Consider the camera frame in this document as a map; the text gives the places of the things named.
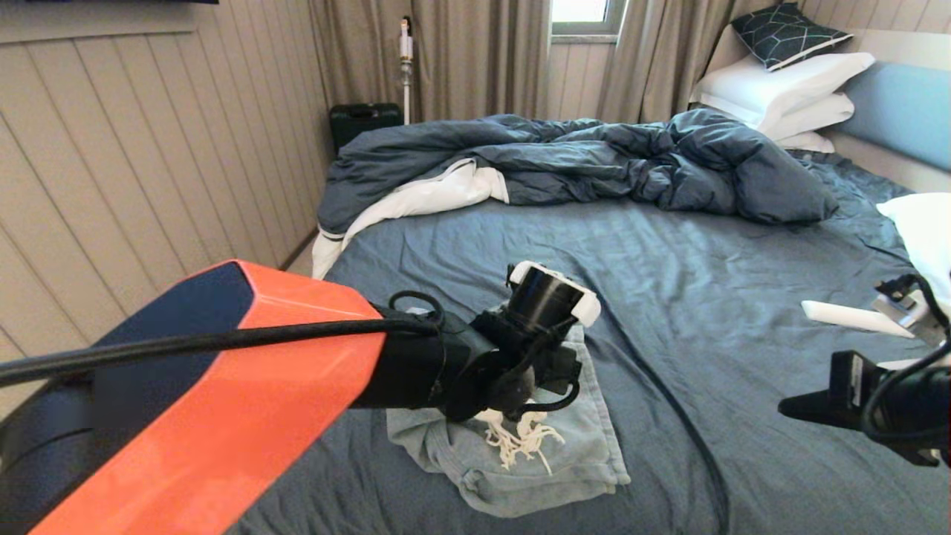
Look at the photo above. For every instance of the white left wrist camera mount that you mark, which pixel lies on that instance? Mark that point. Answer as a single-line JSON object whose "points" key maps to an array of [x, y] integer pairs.
{"points": [[587, 308]]}

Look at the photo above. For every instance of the white remote control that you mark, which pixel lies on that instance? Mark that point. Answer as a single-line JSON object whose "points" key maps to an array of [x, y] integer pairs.
{"points": [[839, 314]]}

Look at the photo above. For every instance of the dark patterned cushion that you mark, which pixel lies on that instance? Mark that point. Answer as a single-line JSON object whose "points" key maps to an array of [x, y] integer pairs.
{"points": [[784, 36]]}

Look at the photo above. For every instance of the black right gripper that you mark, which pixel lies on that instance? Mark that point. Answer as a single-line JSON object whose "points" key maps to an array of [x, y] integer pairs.
{"points": [[906, 409]]}

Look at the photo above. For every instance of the window with grey frame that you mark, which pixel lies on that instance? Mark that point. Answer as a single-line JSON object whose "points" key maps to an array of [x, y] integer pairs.
{"points": [[583, 11]]}

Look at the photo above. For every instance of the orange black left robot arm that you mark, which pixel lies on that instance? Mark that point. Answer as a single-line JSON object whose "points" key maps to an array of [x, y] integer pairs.
{"points": [[223, 416]]}

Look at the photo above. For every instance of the blue headboard cushion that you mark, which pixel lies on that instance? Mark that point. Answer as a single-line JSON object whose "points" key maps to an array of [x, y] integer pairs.
{"points": [[903, 108]]}

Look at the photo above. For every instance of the light blue denim shorts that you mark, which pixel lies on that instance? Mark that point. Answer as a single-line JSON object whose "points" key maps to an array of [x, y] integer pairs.
{"points": [[565, 446]]}

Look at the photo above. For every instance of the blue bed sheet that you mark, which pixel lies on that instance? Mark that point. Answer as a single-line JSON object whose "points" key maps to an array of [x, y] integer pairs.
{"points": [[706, 260]]}

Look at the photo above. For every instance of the white stick vacuum cleaner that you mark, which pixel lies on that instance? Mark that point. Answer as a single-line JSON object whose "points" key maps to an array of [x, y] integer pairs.
{"points": [[406, 48]]}

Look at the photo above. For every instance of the black hard case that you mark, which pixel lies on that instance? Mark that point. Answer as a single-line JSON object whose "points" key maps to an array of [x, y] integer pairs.
{"points": [[364, 120]]}

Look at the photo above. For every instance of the beige curtain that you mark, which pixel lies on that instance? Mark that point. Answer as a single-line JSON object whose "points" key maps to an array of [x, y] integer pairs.
{"points": [[475, 59], [654, 59]]}

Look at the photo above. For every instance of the dark blue crumpled duvet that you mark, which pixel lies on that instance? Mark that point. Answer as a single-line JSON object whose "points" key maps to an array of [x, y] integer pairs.
{"points": [[631, 160]]}

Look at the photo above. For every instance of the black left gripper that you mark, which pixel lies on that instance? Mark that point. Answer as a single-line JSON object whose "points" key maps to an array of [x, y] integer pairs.
{"points": [[520, 349]]}

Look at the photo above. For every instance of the white pillow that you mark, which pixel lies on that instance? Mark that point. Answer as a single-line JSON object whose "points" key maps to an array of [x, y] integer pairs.
{"points": [[810, 143], [925, 230], [813, 115], [784, 82]]}

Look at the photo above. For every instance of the beige headboard panel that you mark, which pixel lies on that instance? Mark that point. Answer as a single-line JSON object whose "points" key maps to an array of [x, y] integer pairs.
{"points": [[906, 44]]}

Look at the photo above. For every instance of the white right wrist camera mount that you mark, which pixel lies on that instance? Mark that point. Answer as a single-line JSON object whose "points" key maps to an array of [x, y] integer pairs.
{"points": [[910, 316]]}

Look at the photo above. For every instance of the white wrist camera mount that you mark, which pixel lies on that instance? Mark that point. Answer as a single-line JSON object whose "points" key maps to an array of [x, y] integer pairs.
{"points": [[910, 316], [587, 308]]}

